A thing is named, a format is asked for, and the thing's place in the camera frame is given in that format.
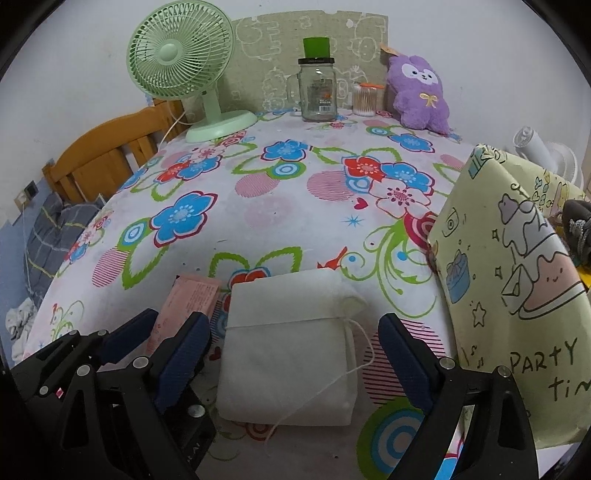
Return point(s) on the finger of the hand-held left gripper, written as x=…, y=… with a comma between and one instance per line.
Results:
x=131, y=334
x=182, y=355

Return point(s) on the floral printed tablecloth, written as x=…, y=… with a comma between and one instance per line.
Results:
x=277, y=217

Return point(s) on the wall socket panel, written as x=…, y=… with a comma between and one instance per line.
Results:
x=30, y=188

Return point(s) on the yellow cartoon storage bag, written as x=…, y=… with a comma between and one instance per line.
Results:
x=498, y=277

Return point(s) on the wooden bed headboard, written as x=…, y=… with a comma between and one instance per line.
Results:
x=99, y=161

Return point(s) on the green desk fan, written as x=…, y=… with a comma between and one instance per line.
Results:
x=178, y=50

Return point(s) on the cotton swab tub orange lid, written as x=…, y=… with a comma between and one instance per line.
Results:
x=364, y=102

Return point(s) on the white crumpled cloth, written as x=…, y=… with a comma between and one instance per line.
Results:
x=21, y=323

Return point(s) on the pink box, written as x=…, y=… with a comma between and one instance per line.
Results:
x=189, y=295

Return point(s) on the beige cartoon printed board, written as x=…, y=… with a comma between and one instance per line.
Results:
x=272, y=55

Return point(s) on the purple plush toy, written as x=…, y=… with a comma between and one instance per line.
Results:
x=418, y=99

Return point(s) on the white standing fan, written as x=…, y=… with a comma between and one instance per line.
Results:
x=554, y=157

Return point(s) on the dark grey glitter-trim cloth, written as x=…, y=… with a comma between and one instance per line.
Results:
x=577, y=217

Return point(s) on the glass jar mug green lid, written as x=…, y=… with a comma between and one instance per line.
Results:
x=318, y=99

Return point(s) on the grey plaid pillow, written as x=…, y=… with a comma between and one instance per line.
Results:
x=51, y=240

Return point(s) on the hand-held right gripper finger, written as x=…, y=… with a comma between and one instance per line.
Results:
x=406, y=355

